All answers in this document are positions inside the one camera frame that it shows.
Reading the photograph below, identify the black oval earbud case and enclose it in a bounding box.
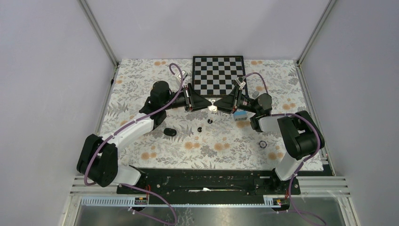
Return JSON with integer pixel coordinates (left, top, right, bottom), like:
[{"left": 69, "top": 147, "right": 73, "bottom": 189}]
[{"left": 163, "top": 128, "right": 177, "bottom": 137}]

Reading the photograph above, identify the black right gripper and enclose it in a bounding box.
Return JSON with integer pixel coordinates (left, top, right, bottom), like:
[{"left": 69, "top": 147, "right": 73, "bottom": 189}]
[{"left": 212, "top": 86, "right": 259, "bottom": 115}]

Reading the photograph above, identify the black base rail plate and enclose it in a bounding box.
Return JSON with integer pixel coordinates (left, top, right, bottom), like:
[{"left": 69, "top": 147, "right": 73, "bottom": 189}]
[{"left": 136, "top": 168, "right": 301, "bottom": 204}]

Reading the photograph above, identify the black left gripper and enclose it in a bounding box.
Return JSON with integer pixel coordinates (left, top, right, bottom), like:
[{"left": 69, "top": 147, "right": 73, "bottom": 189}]
[{"left": 162, "top": 83, "right": 212, "bottom": 112}]

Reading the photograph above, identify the small grey cube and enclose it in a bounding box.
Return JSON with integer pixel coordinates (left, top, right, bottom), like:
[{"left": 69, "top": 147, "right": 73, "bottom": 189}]
[{"left": 252, "top": 91, "right": 260, "bottom": 98}]

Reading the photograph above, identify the slotted grey cable duct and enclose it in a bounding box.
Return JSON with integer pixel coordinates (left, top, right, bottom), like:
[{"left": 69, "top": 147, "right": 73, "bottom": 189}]
[{"left": 80, "top": 196, "right": 283, "bottom": 209}]

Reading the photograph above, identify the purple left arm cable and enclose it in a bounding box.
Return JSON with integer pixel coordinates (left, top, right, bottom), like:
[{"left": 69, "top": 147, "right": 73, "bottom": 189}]
[{"left": 82, "top": 63, "right": 184, "bottom": 225}]

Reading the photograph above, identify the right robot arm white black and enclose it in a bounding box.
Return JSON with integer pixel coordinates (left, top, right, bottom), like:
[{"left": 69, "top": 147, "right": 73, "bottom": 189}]
[{"left": 214, "top": 88, "right": 325, "bottom": 194}]

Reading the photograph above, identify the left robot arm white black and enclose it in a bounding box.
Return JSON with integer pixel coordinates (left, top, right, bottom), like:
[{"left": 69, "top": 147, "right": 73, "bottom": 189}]
[{"left": 77, "top": 81, "right": 212, "bottom": 194}]

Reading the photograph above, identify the white earbud charging case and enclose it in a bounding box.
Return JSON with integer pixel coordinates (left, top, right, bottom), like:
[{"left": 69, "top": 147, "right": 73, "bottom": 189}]
[{"left": 207, "top": 99, "right": 218, "bottom": 113}]

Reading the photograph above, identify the blue grey block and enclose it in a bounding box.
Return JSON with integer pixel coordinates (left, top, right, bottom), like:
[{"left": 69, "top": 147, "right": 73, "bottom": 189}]
[{"left": 233, "top": 111, "right": 248, "bottom": 121}]

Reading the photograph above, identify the floral patterned table mat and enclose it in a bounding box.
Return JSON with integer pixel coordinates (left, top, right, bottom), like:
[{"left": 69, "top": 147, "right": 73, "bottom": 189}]
[{"left": 98, "top": 59, "right": 307, "bottom": 170}]

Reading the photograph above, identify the black white checkerboard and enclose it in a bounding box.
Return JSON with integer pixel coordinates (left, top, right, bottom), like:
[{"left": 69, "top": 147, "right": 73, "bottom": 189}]
[{"left": 192, "top": 56, "right": 246, "bottom": 97}]

